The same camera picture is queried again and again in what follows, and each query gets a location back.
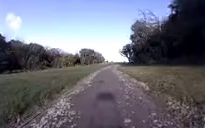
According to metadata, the grey asphalt path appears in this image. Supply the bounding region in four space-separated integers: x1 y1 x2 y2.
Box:
19 64 178 128

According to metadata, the grass field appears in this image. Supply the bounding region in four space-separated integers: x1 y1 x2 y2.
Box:
0 63 109 128
118 64 205 128

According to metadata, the dense wood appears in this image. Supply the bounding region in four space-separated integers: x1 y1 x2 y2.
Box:
119 0 205 67

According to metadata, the row of trees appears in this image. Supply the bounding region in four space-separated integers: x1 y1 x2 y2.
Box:
0 26 107 75

